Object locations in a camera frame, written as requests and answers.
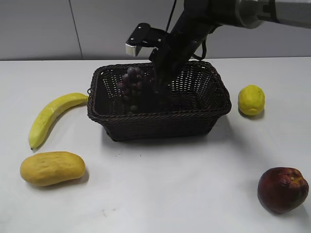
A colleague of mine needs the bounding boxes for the yellow mango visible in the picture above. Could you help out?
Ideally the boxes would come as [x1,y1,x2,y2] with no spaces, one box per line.
[20,151,86,187]

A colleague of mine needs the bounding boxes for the yellow lemon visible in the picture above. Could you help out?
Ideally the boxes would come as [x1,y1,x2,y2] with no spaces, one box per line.
[238,85,265,116]

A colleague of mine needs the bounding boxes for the black wicker basket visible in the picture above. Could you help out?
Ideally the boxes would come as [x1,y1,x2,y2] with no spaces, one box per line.
[87,61,232,141]

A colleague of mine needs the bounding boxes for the yellow banana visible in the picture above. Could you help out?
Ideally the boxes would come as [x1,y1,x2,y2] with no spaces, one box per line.
[28,93,88,150]

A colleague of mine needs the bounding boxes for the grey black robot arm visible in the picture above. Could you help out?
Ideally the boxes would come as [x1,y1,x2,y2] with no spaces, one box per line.
[124,0,311,112]

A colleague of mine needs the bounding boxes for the black gripper finger with white pad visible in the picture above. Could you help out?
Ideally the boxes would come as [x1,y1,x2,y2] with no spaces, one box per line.
[125,23,168,55]

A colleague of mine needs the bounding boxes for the purple grape bunch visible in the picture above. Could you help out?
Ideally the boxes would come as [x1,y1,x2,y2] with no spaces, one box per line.
[118,67,155,113]

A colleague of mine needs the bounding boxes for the dark red apple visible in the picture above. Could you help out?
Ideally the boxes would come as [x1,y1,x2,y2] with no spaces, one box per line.
[258,167,309,214]

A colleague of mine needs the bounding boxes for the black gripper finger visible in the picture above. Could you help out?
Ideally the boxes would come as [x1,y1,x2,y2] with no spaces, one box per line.
[153,70,171,109]

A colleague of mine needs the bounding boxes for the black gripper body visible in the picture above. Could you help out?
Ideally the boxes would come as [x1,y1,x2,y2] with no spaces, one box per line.
[149,33,206,80]

